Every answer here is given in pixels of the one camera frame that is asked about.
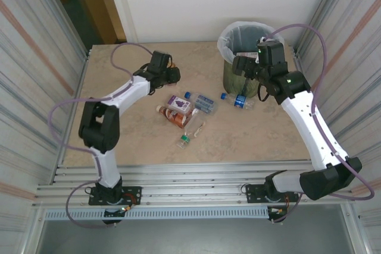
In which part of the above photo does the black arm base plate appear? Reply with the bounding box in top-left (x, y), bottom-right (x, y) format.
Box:
top-left (88, 186), bottom-right (142, 206)
top-left (246, 183), bottom-right (299, 204)

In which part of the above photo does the green wood pattern bin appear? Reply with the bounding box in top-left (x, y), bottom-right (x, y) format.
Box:
top-left (222, 57), bottom-right (264, 99)

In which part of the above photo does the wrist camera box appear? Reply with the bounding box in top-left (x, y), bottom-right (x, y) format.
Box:
top-left (149, 51), bottom-right (173, 73)
top-left (256, 37), bottom-right (289, 67)

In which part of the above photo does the white plastic bin liner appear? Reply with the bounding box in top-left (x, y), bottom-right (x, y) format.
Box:
top-left (217, 21), bottom-right (285, 65)

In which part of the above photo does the white slotted cable duct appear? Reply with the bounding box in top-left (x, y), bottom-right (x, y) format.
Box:
top-left (43, 206), bottom-right (268, 221)

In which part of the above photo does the clear bottle green cap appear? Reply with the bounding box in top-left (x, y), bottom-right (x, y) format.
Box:
top-left (175, 110), bottom-right (207, 150)

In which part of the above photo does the light blue label water bottle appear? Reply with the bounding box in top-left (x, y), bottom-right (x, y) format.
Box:
top-left (183, 91), bottom-right (218, 116)

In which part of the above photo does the purple grape juice bottle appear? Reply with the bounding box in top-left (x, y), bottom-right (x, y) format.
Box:
top-left (165, 94), bottom-right (199, 115)

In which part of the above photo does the aluminium rail frame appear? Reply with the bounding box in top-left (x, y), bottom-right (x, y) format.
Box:
top-left (32, 160), bottom-right (360, 211)

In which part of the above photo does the dark blue label water bottle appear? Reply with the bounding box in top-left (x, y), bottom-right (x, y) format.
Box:
top-left (220, 92), bottom-right (256, 111)

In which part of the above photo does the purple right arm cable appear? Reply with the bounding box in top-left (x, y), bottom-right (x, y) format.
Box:
top-left (263, 24), bottom-right (376, 224)

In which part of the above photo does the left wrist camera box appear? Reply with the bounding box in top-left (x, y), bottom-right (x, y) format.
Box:
top-left (149, 51), bottom-right (173, 73)

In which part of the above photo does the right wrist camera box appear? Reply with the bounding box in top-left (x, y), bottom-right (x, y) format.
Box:
top-left (256, 37), bottom-right (289, 67)

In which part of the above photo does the brown label milk tea bottle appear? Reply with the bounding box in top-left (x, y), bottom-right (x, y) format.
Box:
top-left (155, 104), bottom-right (192, 130)

